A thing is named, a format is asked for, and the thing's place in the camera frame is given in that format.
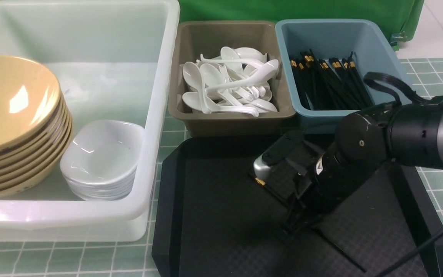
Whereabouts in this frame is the black chopstick gold band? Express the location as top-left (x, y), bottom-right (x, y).
top-left (254, 175), bottom-right (367, 273)

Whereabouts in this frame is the large white plastic tub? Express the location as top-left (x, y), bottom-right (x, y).
top-left (0, 0), bottom-right (180, 242)

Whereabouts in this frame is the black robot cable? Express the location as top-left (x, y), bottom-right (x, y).
top-left (363, 72), bottom-right (443, 277)

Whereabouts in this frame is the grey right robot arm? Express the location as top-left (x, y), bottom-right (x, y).
top-left (283, 96), bottom-right (443, 231)

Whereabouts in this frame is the brown plastic spoon bin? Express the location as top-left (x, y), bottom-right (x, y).
top-left (168, 21), bottom-right (295, 137)

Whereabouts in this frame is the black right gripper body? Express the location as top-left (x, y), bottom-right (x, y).
top-left (293, 150), bottom-right (376, 216)

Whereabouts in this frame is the pile of white spoons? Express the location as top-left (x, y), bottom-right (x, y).
top-left (180, 46), bottom-right (280, 118)

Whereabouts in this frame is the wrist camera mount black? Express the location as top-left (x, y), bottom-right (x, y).
top-left (253, 130), bottom-right (324, 181)

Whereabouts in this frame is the green cloth backdrop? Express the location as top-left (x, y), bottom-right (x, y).
top-left (0, 0), bottom-right (425, 52)

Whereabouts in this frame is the stack of white dishes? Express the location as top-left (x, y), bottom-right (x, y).
top-left (60, 120), bottom-right (145, 201)

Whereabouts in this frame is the black plastic serving tray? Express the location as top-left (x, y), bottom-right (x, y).
top-left (152, 135), bottom-right (443, 277)

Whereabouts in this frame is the stack of tan bowls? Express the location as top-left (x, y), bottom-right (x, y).
top-left (0, 55), bottom-right (74, 198)

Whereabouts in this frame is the blue plastic chopstick bin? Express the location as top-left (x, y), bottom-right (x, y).
top-left (275, 19), bottom-right (413, 133)

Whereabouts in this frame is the bundle of black chopsticks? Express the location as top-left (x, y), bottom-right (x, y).
top-left (289, 50), bottom-right (374, 110)

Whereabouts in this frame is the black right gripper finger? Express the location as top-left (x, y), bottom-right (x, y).
top-left (283, 207), bottom-right (322, 233)

